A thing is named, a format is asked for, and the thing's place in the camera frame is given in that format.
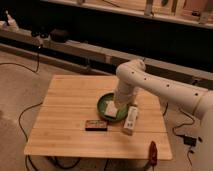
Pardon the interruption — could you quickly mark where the red clamp on table edge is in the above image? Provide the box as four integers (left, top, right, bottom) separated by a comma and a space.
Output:
149, 141, 158, 166

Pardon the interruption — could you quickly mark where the dark object on ledge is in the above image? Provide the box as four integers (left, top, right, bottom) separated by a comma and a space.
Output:
50, 29, 69, 43

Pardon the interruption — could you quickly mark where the black cable on floor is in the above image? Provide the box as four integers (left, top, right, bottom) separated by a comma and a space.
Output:
0, 44, 44, 171

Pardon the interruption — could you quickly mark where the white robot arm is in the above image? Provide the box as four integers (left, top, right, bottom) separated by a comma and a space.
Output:
114, 59, 213, 171

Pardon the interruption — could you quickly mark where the white remote controller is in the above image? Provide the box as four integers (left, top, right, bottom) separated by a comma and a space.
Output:
123, 106, 138, 135

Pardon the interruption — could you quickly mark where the dark rectangular eraser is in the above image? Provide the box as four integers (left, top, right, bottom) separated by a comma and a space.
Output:
85, 120, 107, 131

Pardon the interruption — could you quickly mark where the black power adapter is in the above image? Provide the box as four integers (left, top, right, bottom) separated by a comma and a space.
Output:
183, 136, 197, 146

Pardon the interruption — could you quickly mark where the green round plate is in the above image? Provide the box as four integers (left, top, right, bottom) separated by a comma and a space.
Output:
97, 93, 128, 122

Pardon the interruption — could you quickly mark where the wooden table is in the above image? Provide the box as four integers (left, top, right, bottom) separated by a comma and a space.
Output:
24, 75, 172, 160

